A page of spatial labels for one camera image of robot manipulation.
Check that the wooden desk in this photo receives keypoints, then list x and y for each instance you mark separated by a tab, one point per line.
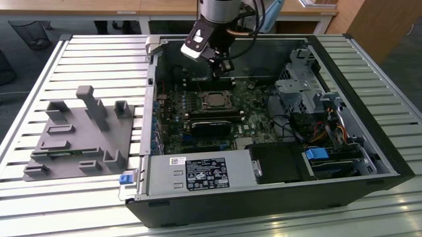
81	7

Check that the black RAM slot bank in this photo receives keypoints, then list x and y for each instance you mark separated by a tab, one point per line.
214	115
204	84

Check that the silver chipset heatsink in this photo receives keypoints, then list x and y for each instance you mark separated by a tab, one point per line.
244	142

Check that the pale blue teach pendant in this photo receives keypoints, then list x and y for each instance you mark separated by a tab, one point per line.
274	12

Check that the silver power supply unit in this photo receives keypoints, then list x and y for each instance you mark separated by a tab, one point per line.
162	172

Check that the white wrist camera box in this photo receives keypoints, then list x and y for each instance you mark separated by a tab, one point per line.
198	39

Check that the grey parts rack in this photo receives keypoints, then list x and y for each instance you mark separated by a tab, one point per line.
86	138

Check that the black graphics card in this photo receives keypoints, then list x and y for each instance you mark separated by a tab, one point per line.
211	128

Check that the metal locking lever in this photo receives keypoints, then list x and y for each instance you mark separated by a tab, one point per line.
198	87

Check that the blue case latch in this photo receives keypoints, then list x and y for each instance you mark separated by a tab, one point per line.
126	179

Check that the CPU socket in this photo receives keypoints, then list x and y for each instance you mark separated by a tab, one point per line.
204	107

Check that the silver metal drive cage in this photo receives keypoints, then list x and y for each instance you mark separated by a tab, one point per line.
292	93

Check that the blue disk carrier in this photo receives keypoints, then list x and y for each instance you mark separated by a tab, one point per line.
317	154

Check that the black PC case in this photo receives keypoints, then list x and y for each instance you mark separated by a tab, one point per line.
230	209

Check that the green motherboard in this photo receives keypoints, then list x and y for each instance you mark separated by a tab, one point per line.
260	118

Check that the wooden cabinet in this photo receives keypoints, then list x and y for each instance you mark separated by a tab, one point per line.
379	24

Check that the black plastic shroud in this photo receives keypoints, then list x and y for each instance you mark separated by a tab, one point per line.
279	163

